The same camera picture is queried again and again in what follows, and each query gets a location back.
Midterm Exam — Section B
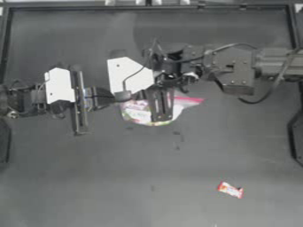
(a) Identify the red candy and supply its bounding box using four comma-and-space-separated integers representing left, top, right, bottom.
217, 181, 246, 200

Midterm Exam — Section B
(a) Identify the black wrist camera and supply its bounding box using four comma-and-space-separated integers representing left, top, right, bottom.
114, 90, 134, 103

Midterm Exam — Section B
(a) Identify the black looping arm cable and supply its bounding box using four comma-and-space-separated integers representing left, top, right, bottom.
236, 47, 303, 106

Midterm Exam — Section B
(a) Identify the clear bag with pink zip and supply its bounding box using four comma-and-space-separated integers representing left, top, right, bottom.
119, 95, 206, 128

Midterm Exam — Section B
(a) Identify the thin black camera cable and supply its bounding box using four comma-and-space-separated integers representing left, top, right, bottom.
121, 37, 161, 93

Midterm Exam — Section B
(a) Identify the black table frame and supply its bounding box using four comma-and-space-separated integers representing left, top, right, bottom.
0, 0, 303, 101

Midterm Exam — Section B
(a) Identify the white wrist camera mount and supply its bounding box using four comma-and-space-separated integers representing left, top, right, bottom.
45, 67, 78, 105
106, 56, 157, 96

